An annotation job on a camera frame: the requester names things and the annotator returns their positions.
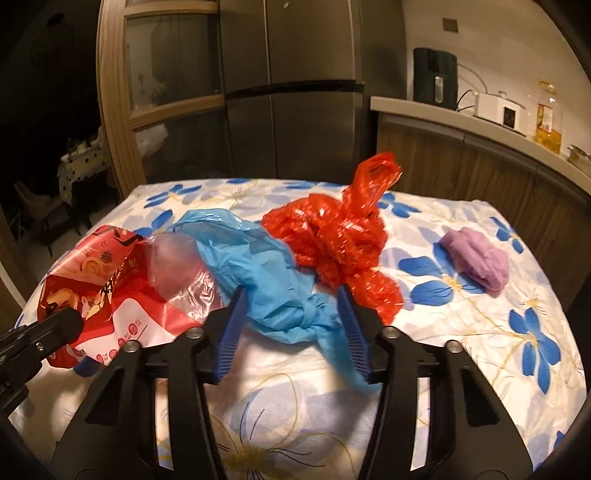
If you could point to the wooden glass door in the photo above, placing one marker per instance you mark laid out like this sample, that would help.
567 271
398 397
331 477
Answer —
159 83

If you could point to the red white snack wrapper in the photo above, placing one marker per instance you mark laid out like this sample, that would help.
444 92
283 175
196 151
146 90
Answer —
127 286

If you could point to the black air fryer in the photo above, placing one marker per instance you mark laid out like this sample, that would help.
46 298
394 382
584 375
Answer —
435 80

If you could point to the stainless steel bowl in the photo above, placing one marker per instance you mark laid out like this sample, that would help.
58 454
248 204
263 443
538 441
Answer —
580 159

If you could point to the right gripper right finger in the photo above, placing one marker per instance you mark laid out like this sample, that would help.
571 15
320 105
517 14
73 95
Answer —
471 435

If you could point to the wooden lower cabinets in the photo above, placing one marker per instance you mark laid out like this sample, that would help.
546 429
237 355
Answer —
548 211

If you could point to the red plastic bag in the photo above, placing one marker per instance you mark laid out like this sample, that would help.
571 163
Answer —
343 239

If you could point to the white slow cooker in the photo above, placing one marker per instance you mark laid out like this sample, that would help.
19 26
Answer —
499 109

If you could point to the small purple glove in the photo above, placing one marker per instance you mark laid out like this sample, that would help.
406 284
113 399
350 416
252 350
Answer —
474 255

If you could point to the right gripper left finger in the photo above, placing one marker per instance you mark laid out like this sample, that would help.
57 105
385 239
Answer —
112 435

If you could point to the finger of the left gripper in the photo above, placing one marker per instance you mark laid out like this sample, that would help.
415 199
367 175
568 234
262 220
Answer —
37 341

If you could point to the cooking oil bottle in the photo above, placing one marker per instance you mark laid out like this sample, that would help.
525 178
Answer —
548 132

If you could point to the floral blue white tablecloth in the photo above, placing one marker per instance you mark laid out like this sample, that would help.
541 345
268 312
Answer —
283 413

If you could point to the dark steel refrigerator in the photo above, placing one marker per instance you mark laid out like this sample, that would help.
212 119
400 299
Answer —
298 79

